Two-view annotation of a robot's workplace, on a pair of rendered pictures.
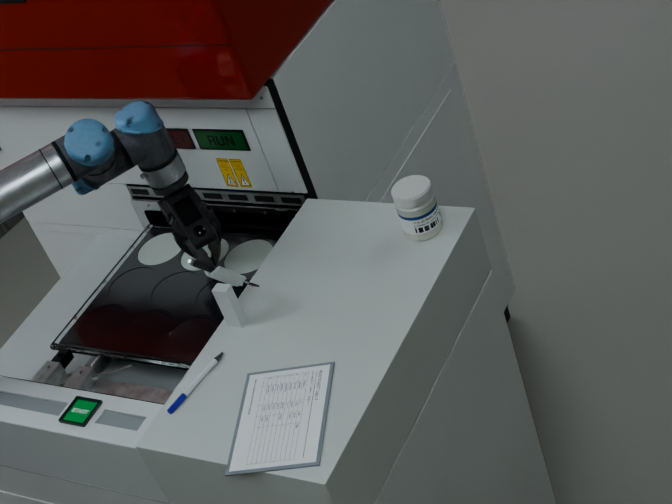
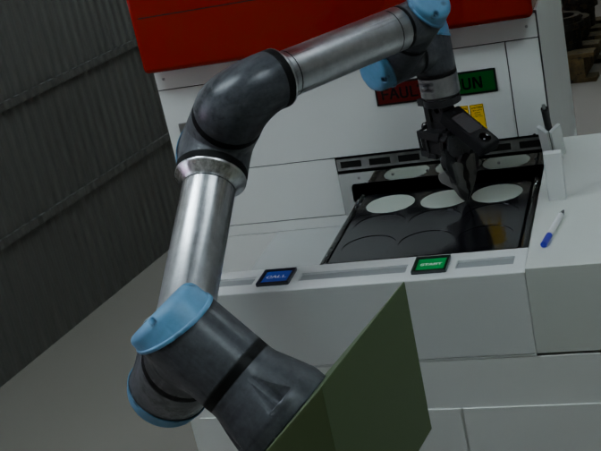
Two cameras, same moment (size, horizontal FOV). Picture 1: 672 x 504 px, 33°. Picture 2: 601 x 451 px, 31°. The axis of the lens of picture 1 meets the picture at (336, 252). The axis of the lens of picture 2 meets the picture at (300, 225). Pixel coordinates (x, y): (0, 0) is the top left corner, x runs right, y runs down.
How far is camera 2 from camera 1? 1.31 m
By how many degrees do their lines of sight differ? 24
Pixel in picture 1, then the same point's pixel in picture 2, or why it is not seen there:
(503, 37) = not seen: hidden behind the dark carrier
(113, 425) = (478, 268)
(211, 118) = (461, 59)
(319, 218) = (576, 144)
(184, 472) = (581, 291)
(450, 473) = not seen: outside the picture
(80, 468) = (424, 333)
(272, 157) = (520, 95)
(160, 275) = (407, 215)
